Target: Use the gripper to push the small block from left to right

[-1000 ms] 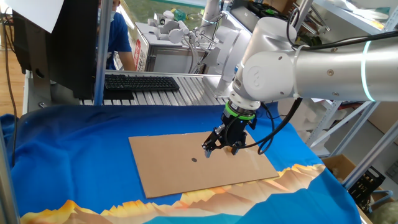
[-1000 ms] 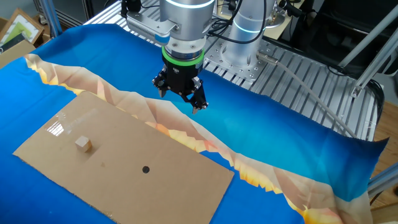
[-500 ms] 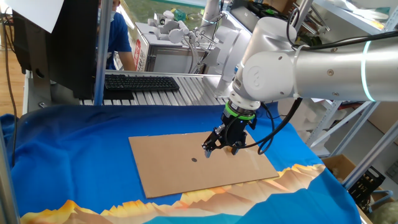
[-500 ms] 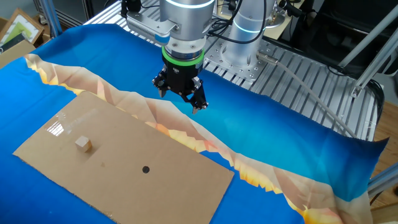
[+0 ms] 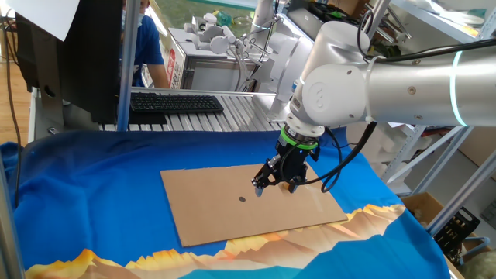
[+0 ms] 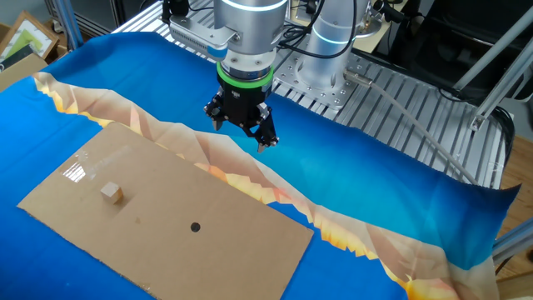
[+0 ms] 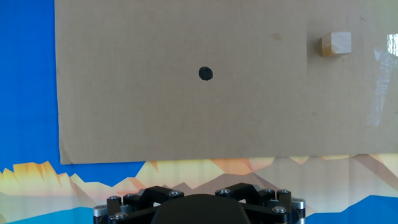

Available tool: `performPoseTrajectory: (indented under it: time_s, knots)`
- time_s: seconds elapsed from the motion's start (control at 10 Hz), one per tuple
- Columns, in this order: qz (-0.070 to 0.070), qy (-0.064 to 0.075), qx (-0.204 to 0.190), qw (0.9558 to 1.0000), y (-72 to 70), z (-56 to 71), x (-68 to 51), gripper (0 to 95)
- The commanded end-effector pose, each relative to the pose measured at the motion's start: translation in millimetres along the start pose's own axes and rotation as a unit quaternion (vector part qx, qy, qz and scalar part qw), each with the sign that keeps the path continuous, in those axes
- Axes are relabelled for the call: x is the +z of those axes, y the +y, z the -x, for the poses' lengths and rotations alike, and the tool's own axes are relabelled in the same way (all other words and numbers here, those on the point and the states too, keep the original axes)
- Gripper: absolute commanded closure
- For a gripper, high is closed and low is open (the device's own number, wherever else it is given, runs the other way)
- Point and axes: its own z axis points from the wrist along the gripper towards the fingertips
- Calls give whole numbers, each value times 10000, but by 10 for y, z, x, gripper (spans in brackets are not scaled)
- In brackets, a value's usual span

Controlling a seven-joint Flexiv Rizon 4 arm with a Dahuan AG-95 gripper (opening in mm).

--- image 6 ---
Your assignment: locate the aluminium frame post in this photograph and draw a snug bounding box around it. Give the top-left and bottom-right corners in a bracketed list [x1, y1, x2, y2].
[52, 0, 84, 51]
[492, 217, 533, 263]

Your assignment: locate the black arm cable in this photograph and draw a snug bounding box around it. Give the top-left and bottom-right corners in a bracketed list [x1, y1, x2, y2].
[274, 0, 359, 60]

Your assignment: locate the aluminium strut with bracket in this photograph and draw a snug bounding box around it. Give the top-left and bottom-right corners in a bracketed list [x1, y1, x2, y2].
[469, 43, 533, 133]

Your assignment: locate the grey hose with metal connector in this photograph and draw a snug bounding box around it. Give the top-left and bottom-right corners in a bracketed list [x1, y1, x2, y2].
[343, 68, 480, 185]

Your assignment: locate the thin aluminium strut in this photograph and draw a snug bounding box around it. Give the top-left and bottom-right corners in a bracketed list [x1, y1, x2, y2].
[452, 7, 533, 92]

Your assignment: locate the small wooden block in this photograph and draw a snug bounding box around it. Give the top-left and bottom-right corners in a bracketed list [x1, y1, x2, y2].
[99, 181, 125, 206]

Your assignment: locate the brown cardboard sheet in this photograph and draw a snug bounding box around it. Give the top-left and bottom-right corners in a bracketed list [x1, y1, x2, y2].
[17, 122, 315, 300]

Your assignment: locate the open cardboard box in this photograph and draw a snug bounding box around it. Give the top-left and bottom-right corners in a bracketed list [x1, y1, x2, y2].
[0, 52, 49, 93]

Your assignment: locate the blue mountain print cloth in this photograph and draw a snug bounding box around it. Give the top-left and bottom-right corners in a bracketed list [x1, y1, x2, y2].
[0, 31, 521, 300]

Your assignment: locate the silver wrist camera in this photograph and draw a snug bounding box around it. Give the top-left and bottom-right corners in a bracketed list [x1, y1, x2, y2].
[168, 15, 243, 63]

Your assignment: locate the large black equipment housing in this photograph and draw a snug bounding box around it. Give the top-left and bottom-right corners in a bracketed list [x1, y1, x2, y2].
[366, 0, 533, 105]

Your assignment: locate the black camera cable plug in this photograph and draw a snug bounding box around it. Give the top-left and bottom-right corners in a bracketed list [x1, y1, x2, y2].
[161, 0, 191, 25]

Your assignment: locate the black cable bundle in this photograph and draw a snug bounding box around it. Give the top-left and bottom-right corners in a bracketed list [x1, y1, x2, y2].
[493, 104, 516, 170]

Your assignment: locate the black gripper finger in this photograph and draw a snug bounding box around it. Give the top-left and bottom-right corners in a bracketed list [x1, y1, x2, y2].
[202, 89, 228, 133]
[243, 102, 281, 154]

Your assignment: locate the dark grey cabinet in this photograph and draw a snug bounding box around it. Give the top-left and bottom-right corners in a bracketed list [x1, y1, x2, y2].
[43, 0, 145, 38]

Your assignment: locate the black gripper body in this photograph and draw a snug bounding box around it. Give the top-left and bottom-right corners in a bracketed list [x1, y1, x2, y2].
[216, 73, 275, 128]

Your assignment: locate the wooden picture frame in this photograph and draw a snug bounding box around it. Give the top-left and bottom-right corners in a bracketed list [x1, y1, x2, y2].
[0, 10, 60, 63]

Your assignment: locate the perforated robot base plate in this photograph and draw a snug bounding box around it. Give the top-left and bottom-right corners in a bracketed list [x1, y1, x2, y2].
[272, 52, 370, 110]

